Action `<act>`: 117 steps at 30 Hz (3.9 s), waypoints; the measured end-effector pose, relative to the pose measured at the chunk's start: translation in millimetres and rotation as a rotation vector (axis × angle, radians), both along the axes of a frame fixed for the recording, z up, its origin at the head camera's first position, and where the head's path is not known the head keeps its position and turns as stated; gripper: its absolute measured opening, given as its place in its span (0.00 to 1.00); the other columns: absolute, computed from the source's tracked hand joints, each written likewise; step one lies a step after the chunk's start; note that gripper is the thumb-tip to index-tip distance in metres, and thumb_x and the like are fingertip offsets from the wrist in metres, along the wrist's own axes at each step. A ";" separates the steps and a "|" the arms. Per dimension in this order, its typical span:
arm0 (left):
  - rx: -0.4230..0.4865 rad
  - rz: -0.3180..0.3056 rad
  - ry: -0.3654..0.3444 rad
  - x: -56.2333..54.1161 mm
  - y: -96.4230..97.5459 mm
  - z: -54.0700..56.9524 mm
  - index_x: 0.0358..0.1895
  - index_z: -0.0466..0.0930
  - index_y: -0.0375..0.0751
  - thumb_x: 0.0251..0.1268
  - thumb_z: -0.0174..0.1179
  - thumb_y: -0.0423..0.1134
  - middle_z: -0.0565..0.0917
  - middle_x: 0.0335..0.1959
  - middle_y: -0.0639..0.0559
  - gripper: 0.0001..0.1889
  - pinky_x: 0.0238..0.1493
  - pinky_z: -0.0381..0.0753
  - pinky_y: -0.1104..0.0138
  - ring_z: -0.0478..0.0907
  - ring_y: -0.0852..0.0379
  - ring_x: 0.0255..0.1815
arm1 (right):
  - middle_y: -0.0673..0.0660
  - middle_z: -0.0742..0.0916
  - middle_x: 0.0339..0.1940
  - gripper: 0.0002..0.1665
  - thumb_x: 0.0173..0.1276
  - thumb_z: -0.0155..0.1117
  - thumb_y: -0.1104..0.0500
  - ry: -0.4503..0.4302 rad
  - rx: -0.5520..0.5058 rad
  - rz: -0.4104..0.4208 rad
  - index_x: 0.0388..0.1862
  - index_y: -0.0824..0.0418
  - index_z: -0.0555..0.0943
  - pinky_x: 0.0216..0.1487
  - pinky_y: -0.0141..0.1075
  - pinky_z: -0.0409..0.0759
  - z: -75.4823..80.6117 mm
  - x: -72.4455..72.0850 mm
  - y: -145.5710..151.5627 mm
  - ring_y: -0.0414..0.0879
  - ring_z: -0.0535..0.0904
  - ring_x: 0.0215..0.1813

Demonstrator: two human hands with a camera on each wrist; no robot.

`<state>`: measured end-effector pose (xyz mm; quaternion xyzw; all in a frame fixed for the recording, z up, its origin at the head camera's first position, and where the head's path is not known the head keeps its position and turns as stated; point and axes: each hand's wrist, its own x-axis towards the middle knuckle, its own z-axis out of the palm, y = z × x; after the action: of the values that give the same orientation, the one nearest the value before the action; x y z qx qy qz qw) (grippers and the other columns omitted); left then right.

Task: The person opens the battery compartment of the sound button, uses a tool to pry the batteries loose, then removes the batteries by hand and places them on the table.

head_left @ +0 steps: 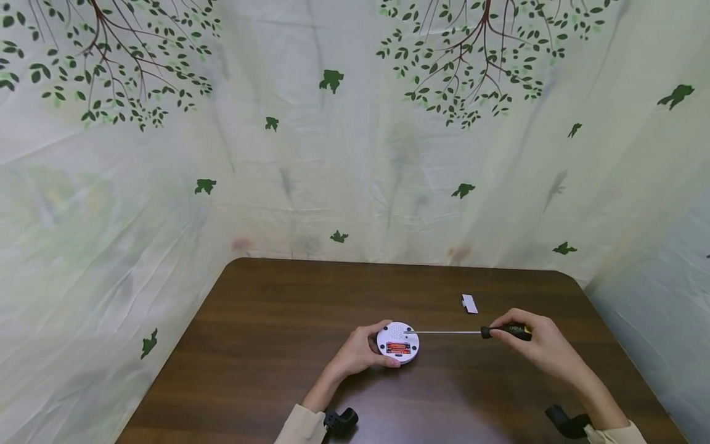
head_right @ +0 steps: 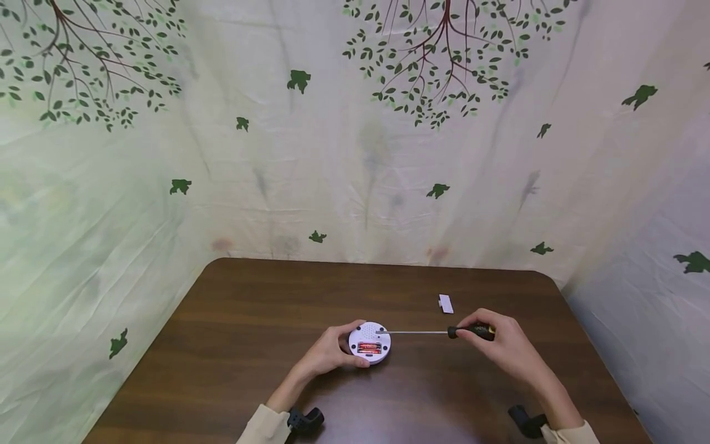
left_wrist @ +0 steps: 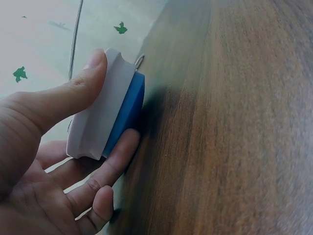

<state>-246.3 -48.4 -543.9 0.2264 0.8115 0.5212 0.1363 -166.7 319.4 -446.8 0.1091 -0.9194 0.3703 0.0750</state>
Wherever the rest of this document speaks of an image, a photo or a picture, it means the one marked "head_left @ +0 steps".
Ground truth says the black handled screwdriver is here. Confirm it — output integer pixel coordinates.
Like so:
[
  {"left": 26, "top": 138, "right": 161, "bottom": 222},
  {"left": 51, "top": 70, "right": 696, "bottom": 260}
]
[{"left": 405, "top": 325, "right": 533, "bottom": 342}]

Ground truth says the round white battery device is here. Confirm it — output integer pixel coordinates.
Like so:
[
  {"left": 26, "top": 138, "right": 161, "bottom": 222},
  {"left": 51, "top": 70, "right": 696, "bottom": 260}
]
[{"left": 377, "top": 321, "right": 421, "bottom": 364}]

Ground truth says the person's right hand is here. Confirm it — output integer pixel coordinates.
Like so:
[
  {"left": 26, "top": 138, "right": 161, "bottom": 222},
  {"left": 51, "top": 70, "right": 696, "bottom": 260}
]
[{"left": 489, "top": 308, "right": 588, "bottom": 388}]

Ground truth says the person's left forearm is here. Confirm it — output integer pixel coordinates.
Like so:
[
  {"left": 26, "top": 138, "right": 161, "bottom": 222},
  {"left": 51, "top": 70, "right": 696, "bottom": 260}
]
[{"left": 274, "top": 364, "right": 350, "bottom": 444}]

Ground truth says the person's right forearm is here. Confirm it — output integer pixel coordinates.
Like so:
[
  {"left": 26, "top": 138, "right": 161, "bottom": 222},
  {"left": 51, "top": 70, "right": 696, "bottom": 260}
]
[{"left": 570, "top": 368, "right": 649, "bottom": 444}]

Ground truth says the black wrist band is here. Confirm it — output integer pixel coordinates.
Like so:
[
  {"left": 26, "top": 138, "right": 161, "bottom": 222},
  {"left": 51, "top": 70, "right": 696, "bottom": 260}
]
[
  {"left": 544, "top": 404, "right": 594, "bottom": 440},
  {"left": 323, "top": 407, "right": 359, "bottom": 436}
]

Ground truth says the person's left hand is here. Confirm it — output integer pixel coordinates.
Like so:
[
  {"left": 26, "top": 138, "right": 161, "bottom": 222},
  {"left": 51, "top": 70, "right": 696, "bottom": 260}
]
[{"left": 330, "top": 319, "right": 402, "bottom": 379}]

